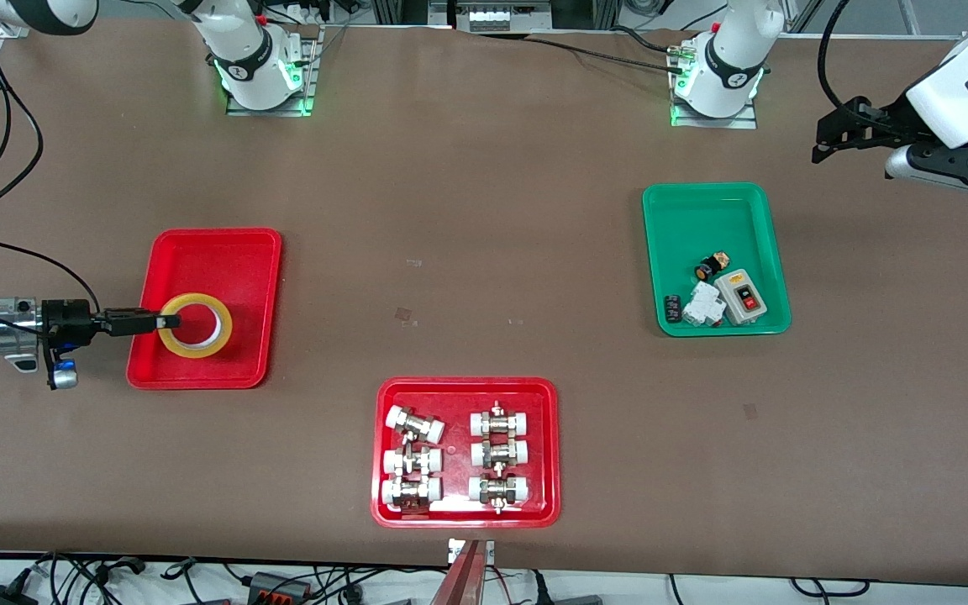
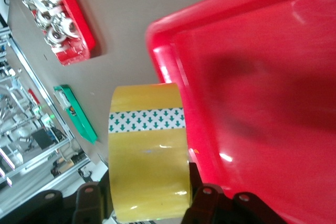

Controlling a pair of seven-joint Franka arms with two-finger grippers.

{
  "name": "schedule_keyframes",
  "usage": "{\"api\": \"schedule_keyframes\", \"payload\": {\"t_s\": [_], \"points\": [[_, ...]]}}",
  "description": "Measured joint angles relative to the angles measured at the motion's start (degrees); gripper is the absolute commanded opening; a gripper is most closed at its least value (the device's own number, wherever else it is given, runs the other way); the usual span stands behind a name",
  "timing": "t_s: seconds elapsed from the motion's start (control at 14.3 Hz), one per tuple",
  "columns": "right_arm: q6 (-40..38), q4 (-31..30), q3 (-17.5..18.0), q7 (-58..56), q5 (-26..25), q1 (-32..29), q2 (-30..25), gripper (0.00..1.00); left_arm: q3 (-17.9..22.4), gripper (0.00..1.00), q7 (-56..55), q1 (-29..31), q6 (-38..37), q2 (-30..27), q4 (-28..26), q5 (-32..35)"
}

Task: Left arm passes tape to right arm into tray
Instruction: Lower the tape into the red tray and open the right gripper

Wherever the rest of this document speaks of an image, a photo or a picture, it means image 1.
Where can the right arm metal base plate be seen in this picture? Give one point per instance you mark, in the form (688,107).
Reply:
(309,76)

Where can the black orange round knob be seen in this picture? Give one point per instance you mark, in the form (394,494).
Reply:
(709,267)

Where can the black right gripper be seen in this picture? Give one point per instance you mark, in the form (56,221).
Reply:
(66,319)

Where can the white power strip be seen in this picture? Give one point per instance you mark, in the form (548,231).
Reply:
(501,15)

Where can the black power plug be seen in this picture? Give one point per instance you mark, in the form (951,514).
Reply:
(5,597)

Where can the white circuit breaker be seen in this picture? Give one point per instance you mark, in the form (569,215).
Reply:
(702,305)

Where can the red tray with fittings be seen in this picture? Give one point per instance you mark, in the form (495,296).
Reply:
(459,395)

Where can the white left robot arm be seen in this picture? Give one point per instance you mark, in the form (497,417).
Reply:
(967,84)

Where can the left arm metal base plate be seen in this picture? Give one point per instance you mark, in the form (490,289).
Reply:
(744,118)

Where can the grey switch box red button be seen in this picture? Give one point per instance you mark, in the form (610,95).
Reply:
(743,298)

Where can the silver metal bracket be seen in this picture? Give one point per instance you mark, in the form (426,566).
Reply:
(454,550)

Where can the red metal bar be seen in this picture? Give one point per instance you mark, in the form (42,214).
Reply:
(460,580)

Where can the small black terminal block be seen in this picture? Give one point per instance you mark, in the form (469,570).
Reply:
(673,307)

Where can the yellow packing tape roll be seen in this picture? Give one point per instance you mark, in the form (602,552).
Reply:
(198,349)

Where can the green plastic tray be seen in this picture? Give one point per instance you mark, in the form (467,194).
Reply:
(702,218)

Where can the empty red plastic tray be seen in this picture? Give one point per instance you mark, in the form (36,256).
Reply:
(223,260)

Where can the white capped brass pipe fitting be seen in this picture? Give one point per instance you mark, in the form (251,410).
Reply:
(498,490)
(414,424)
(499,422)
(499,454)
(412,460)
(410,491)

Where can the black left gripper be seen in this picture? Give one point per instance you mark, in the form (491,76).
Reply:
(889,123)

